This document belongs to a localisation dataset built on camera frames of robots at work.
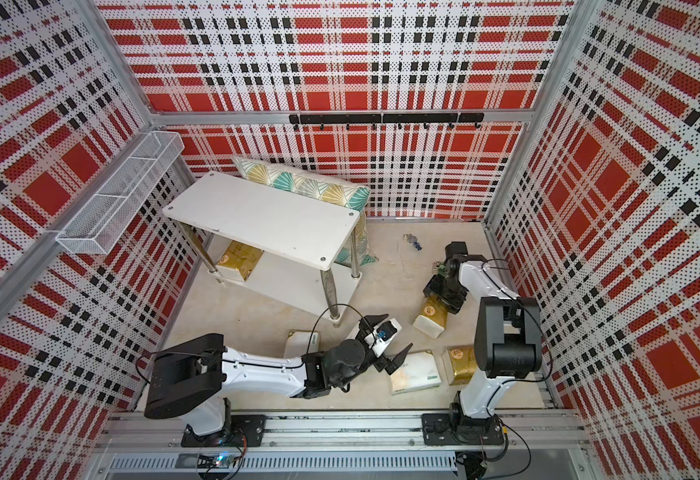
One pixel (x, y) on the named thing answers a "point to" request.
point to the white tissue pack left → (301, 342)
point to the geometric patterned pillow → (350, 196)
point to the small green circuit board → (215, 460)
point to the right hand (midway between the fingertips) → (438, 298)
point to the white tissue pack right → (418, 372)
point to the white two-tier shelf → (295, 247)
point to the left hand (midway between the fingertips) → (401, 328)
